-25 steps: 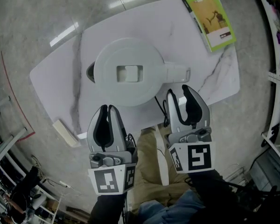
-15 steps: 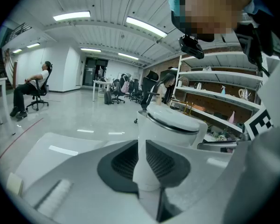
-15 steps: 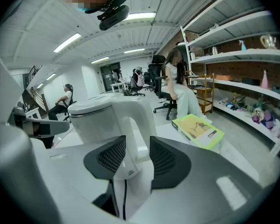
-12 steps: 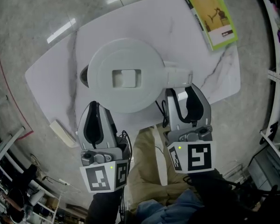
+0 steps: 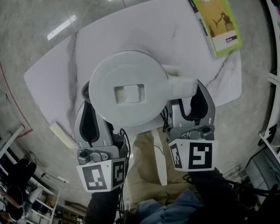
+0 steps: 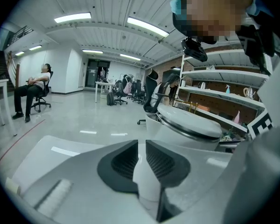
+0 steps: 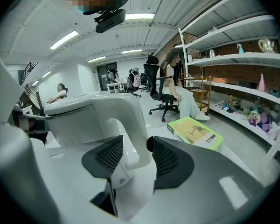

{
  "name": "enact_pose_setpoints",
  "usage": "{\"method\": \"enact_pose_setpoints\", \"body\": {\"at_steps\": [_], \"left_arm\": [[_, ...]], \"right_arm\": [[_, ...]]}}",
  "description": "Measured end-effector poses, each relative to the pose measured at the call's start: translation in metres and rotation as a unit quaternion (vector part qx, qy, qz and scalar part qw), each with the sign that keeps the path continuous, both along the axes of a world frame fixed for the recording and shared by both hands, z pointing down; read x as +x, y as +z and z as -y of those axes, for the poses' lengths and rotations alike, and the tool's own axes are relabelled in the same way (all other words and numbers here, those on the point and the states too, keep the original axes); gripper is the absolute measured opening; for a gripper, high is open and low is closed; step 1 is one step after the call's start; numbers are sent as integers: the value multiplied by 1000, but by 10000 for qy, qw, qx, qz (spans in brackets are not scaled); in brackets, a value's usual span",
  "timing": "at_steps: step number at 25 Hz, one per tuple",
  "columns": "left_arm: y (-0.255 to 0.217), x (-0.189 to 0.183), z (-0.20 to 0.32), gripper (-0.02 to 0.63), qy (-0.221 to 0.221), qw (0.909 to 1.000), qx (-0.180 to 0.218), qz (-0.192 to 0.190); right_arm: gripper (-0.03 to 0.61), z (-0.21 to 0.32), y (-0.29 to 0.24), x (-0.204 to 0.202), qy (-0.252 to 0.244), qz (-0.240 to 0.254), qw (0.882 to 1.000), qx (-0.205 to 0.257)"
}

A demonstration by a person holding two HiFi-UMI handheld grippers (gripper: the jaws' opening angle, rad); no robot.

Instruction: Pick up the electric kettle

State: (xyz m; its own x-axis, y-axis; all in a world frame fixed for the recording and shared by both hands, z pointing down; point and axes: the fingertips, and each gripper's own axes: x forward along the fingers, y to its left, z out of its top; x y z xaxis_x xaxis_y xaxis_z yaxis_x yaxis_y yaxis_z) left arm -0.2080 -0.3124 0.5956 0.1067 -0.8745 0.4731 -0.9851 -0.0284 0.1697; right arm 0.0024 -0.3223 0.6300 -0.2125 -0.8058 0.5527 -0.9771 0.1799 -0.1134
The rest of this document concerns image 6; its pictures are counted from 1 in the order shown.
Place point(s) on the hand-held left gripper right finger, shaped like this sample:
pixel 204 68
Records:
pixel 200 190

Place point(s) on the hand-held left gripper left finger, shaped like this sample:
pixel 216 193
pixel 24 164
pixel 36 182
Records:
pixel 84 195

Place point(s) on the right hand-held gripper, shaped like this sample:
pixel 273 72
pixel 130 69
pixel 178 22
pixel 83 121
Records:
pixel 259 167

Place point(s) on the white electric kettle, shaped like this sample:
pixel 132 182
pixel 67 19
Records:
pixel 189 120

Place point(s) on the steel kettle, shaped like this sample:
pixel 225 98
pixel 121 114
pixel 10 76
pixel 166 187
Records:
pixel 201 85

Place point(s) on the pink cone-shaped bottle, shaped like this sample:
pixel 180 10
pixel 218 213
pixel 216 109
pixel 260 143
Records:
pixel 236 118

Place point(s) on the beige tape piece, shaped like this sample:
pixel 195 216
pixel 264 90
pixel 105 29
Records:
pixel 12 185

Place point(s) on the glass teapot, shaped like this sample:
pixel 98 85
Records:
pixel 249 93

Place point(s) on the orange box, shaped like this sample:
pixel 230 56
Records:
pixel 203 107

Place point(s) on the blue spray bottle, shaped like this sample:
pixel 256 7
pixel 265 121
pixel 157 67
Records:
pixel 228 90

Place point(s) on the wooden trolley cart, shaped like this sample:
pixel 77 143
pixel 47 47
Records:
pixel 193 106

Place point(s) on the white shelving unit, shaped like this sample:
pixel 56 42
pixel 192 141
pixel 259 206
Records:
pixel 224 74

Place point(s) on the black backpack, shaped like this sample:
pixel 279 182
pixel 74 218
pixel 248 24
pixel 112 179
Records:
pixel 110 99

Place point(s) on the white cup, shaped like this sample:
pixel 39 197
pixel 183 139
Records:
pixel 184 82

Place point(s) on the black office chair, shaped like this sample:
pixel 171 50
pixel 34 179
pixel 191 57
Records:
pixel 150 87
pixel 47 91
pixel 137 90
pixel 119 90

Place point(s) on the white plastic bag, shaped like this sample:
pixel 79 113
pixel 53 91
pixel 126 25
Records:
pixel 211 67

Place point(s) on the white desk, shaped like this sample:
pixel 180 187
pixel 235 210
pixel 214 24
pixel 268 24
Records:
pixel 102 83
pixel 0 83

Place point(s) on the pink backpack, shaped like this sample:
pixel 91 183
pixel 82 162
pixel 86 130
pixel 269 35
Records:
pixel 127 87

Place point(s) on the dark double door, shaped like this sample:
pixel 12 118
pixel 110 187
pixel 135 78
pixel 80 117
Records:
pixel 93 78

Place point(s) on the person's black jacket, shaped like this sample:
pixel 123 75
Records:
pixel 259 45

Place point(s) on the staircase with railing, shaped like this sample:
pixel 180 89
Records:
pixel 10 59

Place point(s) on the person's blue shirt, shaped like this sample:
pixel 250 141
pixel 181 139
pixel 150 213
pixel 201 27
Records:
pixel 256 8

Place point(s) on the person's head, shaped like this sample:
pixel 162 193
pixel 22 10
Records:
pixel 212 13

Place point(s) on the row of ceiling strip lights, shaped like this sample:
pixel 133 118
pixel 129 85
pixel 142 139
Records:
pixel 72 17

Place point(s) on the blue face mask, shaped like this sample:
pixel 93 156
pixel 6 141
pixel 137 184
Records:
pixel 177 6

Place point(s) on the black head camera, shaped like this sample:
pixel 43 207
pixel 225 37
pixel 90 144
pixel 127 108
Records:
pixel 194 50

